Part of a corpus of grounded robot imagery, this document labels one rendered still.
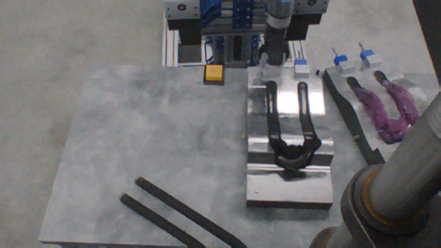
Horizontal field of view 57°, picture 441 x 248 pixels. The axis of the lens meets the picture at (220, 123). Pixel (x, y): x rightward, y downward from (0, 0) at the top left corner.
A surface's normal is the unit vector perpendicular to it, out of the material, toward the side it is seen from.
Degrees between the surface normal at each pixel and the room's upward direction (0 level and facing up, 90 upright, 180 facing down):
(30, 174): 0
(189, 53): 0
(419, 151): 90
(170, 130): 0
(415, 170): 90
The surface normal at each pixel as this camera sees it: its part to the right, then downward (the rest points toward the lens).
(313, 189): 0.00, -0.54
